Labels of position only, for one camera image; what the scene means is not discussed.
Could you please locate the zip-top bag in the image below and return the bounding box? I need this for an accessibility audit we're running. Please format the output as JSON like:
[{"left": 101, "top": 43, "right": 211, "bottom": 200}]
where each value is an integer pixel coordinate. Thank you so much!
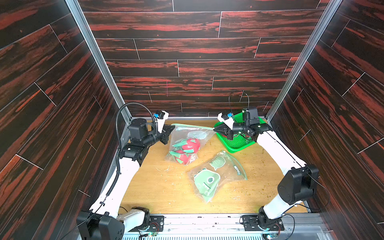
[
  {"left": 187, "top": 151, "right": 248, "bottom": 203},
  {"left": 165, "top": 124, "right": 215, "bottom": 166}
]

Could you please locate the dragon fruit bag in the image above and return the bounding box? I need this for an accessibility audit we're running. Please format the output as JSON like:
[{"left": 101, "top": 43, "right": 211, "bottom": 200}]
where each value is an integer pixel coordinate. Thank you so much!
[
  {"left": 181, "top": 138, "right": 201, "bottom": 154},
  {"left": 170, "top": 150, "right": 193, "bottom": 166}
]

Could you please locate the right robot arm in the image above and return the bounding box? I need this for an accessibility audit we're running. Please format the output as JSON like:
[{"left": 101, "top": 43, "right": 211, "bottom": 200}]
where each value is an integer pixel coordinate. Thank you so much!
[{"left": 214, "top": 108, "right": 319, "bottom": 230}]

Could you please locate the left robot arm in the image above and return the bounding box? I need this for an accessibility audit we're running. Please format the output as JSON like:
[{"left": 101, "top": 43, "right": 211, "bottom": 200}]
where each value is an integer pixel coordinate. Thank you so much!
[{"left": 77, "top": 113, "right": 175, "bottom": 240}]

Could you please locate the green plastic basket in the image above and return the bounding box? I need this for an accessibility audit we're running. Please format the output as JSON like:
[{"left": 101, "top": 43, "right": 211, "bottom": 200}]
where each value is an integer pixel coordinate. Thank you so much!
[{"left": 214, "top": 110, "right": 266, "bottom": 153}]

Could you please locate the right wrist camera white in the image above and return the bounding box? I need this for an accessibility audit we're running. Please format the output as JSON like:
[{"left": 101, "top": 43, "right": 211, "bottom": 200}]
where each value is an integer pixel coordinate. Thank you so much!
[{"left": 218, "top": 112, "right": 235, "bottom": 130}]

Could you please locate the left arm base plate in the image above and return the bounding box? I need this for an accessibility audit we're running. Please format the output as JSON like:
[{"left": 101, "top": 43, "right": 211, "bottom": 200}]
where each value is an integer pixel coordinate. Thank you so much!
[{"left": 130, "top": 215, "right": 165, "bottom": 233}]

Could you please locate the aluminium front rail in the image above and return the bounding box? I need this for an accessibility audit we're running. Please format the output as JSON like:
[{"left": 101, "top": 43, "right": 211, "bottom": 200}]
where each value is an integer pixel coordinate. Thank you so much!
[{"left": 121, "top": 214, "right": 335, "bottom": 240}]

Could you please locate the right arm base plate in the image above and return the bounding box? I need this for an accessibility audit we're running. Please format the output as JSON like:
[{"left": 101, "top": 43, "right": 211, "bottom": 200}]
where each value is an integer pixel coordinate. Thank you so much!
[{"left": 239, "top": 214, "right": 285, "bottom": 232}]

